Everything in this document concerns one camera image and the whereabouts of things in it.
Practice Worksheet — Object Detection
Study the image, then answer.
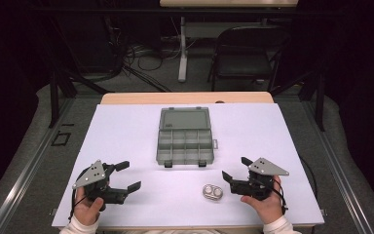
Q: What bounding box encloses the black metal frame stand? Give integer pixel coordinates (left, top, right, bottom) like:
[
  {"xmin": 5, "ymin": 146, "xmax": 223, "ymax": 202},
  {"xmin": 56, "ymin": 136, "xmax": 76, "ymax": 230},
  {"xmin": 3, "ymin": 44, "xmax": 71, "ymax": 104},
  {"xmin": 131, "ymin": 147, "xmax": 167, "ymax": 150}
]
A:
[
  {"xmin": 267, "ymin": 9, "xmax": 344, "ymax": 133},
  {"xmin": 28, "ymin": 6, "xmax": 111, "ymax": 130}
]

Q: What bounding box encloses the person's right hand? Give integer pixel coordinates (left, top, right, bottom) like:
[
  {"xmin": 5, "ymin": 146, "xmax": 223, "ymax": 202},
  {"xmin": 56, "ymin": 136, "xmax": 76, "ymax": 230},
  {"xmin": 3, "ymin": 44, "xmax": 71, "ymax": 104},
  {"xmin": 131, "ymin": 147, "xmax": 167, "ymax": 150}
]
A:
[{"xmin": 240, "ymin": 175, "xmax": 284, "ymax": 225}]

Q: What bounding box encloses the black folding chair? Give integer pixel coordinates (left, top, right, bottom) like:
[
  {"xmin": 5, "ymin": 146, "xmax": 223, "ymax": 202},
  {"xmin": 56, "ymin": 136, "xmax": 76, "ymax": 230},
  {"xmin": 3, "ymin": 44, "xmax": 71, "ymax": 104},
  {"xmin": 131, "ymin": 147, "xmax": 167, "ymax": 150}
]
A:
[{"xmin": 206, "ymin": 25, "xmax": 291, "ymax": 93}]

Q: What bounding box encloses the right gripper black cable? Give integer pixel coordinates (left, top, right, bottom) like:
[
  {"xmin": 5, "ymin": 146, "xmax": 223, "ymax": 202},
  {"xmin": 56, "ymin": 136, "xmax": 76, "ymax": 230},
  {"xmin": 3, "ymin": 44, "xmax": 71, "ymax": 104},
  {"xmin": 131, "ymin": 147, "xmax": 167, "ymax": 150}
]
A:
[{"xmin": 272, "ymin": 179, "xmax": 289, "ymax": 215}]

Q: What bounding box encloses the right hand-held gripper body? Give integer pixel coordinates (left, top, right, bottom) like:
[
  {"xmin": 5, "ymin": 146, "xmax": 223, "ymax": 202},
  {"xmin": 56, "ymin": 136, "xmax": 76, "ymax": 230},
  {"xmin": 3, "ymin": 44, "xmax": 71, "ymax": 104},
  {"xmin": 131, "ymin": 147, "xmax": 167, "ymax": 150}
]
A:
[{"xmin": 229, "ymin": 157, "xmax": 290, "ymax": 201}]

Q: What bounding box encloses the person's left hand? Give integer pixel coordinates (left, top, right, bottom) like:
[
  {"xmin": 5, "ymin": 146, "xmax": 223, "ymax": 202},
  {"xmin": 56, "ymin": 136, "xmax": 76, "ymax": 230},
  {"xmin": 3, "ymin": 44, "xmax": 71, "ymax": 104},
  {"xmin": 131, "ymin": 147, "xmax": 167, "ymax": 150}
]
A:
[{"xmin": 74, "ymin": 186, "xmax": 105, "ymax": 227}]

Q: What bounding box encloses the white board mat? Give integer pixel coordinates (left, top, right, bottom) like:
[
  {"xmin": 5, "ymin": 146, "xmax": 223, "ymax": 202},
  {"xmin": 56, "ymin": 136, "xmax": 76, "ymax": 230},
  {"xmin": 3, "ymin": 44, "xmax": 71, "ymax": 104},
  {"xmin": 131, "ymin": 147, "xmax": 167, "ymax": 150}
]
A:
[{"xmin": 51, "ymin": 102, "xmax": 325, "ymax": 229}]

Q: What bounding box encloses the white-legged background table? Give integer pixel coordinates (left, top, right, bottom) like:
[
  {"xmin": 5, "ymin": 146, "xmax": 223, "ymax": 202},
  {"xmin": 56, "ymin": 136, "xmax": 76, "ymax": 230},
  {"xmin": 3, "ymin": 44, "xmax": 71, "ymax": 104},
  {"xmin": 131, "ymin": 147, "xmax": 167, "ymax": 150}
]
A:
[{"xmin": 159, "ymin": 0, "xmax": 299, "ymax": 83}]

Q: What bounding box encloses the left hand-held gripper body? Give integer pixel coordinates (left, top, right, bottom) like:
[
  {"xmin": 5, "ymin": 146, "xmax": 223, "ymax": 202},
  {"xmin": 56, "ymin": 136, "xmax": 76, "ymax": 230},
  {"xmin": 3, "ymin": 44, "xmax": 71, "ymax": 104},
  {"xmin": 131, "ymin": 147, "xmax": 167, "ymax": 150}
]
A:
[{"xmin": 72, "ymin": 159, "xmax": 129, "ymax": 205}]

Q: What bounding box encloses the bundle of floor cables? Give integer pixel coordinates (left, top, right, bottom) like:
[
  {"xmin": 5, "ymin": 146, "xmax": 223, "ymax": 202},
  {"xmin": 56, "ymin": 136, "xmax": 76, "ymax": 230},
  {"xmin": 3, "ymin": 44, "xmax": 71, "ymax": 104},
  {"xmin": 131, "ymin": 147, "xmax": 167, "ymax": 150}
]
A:
[{"xmin": 110, "ymin": 19, "xmax": 189, "ymax": 94}]

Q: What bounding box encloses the small silver oval case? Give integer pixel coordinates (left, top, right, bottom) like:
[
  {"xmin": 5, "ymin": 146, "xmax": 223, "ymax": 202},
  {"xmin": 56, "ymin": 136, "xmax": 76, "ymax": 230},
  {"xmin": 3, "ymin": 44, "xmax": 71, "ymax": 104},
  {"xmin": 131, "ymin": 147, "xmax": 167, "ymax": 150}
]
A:
[{"xmin": 202, "ymin": 183, "xmax": 224, "ymax": 202}]

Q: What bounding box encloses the aluminium floor rail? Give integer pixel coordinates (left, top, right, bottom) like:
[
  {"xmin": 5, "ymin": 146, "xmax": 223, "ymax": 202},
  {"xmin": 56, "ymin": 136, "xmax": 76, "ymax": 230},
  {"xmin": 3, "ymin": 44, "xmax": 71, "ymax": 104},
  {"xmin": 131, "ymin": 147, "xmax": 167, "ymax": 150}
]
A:
[
  {"xmin": 300, "ymin": 97, "xmax": 374, "ymax": 234},
  {"xmin": 0, "ymin": 97, "xmax": 76, "ymax": 234}
]

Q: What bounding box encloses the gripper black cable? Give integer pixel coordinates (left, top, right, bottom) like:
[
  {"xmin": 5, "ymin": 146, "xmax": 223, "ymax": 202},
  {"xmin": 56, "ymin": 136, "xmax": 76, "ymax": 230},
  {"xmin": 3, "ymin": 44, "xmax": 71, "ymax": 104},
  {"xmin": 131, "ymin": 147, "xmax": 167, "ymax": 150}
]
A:
[
  {"xmin": 272, "ymin": 179, "xmax": 289, "ymax": 215},
  {"xmin": 68, "ymin": 189, "xmax": 89, "ymax": 222}
]

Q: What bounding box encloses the wooden table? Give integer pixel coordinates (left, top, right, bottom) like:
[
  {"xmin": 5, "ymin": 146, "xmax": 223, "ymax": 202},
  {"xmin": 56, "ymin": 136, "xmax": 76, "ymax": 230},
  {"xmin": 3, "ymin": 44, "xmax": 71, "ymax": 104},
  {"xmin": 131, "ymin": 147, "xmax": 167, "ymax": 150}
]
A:
[{"xmin": 99, "ymin": 91, "xmax": 316, "ymax": 234}]

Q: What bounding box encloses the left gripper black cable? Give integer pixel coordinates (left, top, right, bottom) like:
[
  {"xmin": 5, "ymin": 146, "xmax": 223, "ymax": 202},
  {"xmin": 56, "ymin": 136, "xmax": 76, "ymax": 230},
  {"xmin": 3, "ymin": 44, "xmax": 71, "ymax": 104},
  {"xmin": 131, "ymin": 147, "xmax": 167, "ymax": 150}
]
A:
[{"xmin": 68, "ymin": 189, "xmax": 89, "ymax": 222}]

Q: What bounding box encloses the clear plastic compartment box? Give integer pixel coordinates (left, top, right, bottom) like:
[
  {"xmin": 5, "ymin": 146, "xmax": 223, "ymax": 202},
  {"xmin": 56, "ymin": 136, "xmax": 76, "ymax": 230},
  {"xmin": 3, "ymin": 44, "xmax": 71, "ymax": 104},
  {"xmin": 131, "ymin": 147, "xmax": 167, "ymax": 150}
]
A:
[{"xmin": 155, "ymin": 106, "xmax": 219, "ymax": 169}]

